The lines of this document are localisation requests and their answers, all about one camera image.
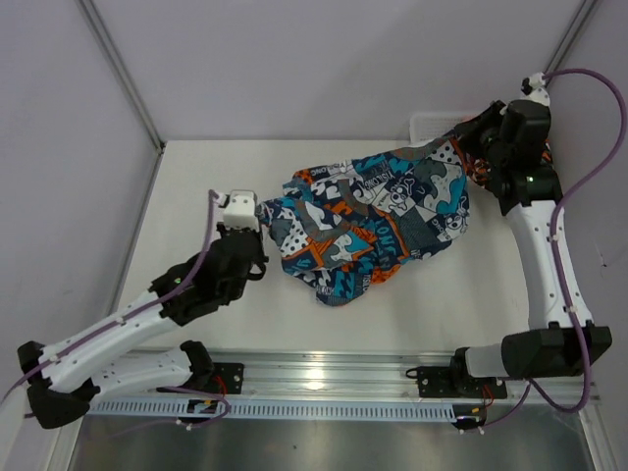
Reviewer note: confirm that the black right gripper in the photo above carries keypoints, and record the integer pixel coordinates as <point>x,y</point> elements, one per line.
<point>468,132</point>

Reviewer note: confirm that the aluminium mounting rail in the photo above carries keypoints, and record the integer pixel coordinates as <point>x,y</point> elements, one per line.
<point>331,376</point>

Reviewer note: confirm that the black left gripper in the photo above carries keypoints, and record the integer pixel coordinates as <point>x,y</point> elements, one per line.
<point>261,258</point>

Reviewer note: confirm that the white slotted cable duct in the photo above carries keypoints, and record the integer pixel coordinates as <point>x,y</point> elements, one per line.
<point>242,408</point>

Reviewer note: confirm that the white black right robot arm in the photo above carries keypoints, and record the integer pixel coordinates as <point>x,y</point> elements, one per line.
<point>562,339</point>

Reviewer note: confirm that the orange camouflage shorts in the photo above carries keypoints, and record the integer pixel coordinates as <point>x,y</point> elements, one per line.
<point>478,170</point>

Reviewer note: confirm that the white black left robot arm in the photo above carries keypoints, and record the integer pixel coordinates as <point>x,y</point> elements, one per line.
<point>66,379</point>

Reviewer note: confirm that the white plastic basket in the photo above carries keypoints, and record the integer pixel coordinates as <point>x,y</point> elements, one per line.
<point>425,126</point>

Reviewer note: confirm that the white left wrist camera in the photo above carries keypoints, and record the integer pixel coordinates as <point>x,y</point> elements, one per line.
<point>239,212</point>

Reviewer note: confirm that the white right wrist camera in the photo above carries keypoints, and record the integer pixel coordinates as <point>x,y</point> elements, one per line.
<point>534,88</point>

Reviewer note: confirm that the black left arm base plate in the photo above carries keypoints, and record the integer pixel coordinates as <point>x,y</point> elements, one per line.
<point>227,379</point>

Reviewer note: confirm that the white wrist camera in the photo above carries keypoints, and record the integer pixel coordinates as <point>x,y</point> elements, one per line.
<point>239,212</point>
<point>534,88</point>

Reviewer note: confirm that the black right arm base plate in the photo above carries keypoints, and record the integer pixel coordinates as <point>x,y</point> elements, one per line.
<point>445,382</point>

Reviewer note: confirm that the colourful patterned shorts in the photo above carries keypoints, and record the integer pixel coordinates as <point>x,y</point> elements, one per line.
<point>344,227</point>

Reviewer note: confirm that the aluminium frame post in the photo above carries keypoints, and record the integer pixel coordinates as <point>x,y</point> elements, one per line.
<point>576,27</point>
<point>112,55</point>

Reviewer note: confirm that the left aluminium frame post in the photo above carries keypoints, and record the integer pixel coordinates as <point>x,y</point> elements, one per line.
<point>112,55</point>

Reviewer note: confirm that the right aluminium frame post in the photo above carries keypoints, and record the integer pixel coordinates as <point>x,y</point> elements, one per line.
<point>576,27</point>

